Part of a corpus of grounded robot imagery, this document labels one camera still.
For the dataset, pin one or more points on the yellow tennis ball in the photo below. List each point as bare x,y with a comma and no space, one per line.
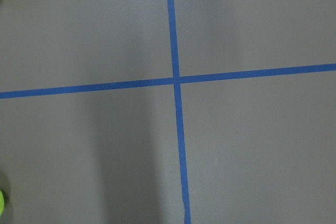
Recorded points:
2,202

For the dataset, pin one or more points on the brown paper table cover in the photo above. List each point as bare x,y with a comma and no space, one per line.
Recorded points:
168,111

